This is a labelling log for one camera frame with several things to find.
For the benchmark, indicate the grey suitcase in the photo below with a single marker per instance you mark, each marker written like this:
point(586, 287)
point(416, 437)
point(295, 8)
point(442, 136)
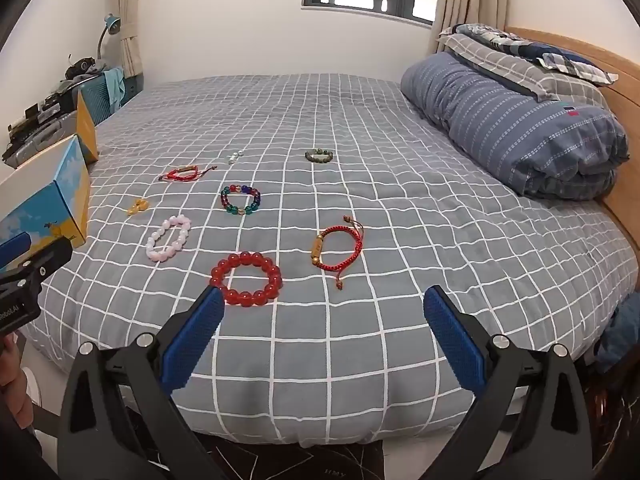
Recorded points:
point(42, 137)

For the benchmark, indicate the person's left hand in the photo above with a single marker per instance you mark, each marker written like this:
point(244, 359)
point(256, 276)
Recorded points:
point(12, 390)

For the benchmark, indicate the teal cloth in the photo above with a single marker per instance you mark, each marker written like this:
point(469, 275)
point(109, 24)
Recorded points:
point(115, 85)

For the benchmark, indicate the dark patterned rug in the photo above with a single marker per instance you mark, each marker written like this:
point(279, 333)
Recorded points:
point(280, 462)

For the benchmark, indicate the blue cloth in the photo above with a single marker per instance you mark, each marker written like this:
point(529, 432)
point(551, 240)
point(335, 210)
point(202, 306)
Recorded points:
point(620, 330)

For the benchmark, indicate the grey checked bed sheet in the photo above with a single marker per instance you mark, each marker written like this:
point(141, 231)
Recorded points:
point(380, 200)

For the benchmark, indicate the blue patchwork pillow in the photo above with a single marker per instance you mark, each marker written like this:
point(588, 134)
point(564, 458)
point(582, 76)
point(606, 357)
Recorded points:
point(550, 55)

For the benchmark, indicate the teal suitcase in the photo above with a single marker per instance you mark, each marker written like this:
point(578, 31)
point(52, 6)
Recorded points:
point(97, 97)

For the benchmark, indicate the pile of dark bags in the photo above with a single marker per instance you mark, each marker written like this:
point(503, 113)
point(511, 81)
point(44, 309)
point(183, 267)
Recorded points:
point(60, 95)

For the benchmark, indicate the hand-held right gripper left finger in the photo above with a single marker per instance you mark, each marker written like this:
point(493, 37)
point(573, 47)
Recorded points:
point(195, 340)

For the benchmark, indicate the blue desk lamp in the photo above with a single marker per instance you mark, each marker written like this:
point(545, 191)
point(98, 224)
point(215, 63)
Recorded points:
point(111, 24)

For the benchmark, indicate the grey checked pillow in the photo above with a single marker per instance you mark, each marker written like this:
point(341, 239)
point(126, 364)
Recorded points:
point(500, 62)

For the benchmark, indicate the blue striped folded duvet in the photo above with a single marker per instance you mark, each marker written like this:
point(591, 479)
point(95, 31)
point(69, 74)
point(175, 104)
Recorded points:
point(515, 125)

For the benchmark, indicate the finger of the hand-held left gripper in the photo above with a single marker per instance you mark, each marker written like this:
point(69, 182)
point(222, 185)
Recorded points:
point(14, 251)
point(50, 258)

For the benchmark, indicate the wooden headboard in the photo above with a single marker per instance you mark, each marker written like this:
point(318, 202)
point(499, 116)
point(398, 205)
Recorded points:
point(622, 75)

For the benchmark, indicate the blue and yellow cardboard box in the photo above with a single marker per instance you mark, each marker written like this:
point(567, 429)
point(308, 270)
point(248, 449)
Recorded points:
point(60, 200)

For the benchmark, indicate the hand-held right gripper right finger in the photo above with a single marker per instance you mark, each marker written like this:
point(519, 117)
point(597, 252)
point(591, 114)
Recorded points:
point(455, 340)

